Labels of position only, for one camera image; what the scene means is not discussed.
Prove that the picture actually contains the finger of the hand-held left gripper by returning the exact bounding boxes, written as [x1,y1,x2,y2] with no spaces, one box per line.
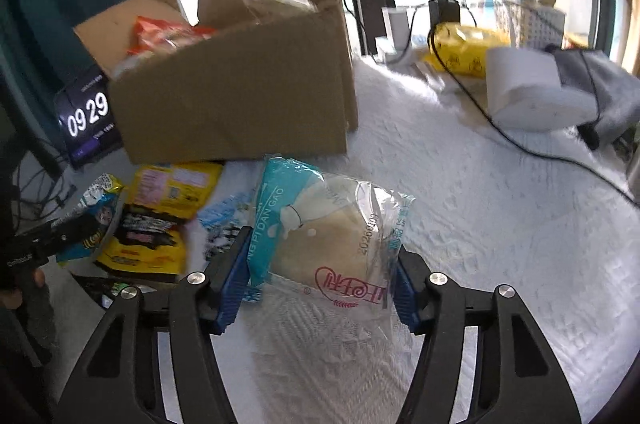
[42,216,108,251]

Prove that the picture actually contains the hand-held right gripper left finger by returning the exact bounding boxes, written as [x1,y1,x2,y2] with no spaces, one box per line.
[55,226,253,424]

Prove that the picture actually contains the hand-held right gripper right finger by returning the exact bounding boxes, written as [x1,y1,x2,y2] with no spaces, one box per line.
[392,249,583,424]

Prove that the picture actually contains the blue black snack packet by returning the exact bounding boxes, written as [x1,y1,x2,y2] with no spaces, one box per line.
[55,174,126,265]

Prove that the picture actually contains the blue white snack packet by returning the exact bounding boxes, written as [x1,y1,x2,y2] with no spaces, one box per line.
[197,189,266,305]

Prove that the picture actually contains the light blue cake packet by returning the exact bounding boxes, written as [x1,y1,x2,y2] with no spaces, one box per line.
[247,154,417,312]

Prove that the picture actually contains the cardboard box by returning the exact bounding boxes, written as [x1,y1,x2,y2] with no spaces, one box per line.
[72,0,440,165]

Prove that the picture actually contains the orange snack bag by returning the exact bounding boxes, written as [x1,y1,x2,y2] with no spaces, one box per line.
[125,16,217,57]

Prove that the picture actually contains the person's left hand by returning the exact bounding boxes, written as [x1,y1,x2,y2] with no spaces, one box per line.
[0,266,56,365]

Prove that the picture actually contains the yellow black snack packet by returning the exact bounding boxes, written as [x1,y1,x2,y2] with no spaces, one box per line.
[92,161,224,277]

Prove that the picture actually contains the white textured table cover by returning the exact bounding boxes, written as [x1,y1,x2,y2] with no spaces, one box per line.
[50,54,640,424]

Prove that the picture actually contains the tablet clock display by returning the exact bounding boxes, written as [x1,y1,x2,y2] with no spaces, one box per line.
[54,64,123,169]

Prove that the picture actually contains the white tissue roll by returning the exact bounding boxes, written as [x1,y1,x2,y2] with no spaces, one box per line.
[485,46,598,133]

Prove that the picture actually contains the yellow plastic bag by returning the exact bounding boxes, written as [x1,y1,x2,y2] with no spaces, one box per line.
[422,22,511,79]

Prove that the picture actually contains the white power adapter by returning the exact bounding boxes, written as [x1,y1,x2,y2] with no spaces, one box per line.
[382,6,411,52]

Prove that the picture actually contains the grey cloth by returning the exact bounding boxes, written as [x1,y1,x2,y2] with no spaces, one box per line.
[545,45,640,149]

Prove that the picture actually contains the black charger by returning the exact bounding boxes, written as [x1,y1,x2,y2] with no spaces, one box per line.
[427,0,463,24]

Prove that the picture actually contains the white mesh basket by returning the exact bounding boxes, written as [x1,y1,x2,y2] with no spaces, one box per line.
[500,0,568,49]

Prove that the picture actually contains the thin black cables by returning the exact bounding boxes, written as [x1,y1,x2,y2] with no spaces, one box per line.
[10,139,76,225]

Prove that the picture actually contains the long black cable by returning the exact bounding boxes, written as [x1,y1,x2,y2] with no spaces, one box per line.
[427,24,640,209]

